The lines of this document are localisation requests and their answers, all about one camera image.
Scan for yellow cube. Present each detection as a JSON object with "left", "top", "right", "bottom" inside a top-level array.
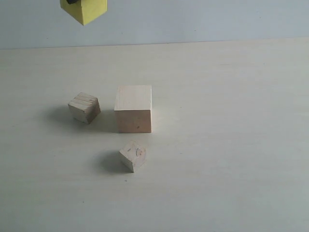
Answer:
[{"left": 59, "top": 0, "right": 108, "bottom": 26}]

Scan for large light wooden cube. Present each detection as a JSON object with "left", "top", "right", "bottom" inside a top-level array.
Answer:
[{"left": 114, "top": 85, "right": 152, "bottom": 133}]

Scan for medium grained wooden cube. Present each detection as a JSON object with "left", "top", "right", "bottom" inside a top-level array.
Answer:
[{"left": 68, "top": 92, "right": 101, "bottom": 124}]

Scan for small pale wooden cube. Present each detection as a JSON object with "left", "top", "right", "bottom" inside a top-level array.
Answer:
[{"left": 119, "top": 141, "right": 146, "bottom": 173}]

